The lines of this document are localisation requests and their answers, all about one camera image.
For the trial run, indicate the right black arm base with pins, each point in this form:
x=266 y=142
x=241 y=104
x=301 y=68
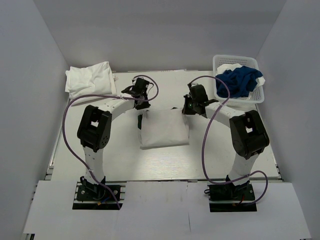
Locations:
x=226 y=199

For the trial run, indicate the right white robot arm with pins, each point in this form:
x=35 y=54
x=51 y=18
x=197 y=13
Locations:
x=248 y=134

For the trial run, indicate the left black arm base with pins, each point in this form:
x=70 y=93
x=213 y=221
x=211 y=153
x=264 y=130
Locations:
x=84 y=201

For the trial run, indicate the folded white t-shirt stack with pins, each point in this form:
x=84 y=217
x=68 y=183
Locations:
x=96 y=79

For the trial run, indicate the white plastic basket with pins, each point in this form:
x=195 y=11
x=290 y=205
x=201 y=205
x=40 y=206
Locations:
x=225 y=62

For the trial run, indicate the white and green raglan t-shirt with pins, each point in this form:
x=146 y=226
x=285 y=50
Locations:
x=162 y=128

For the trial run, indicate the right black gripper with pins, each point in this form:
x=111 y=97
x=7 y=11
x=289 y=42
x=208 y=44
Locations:
x=186 y=110

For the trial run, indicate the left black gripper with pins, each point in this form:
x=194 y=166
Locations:
x=144 y=105

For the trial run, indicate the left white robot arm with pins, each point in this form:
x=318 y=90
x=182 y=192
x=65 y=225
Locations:
x=94 y=132

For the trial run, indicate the blue t-shirt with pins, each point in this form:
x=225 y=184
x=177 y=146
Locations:
x=237 y=80

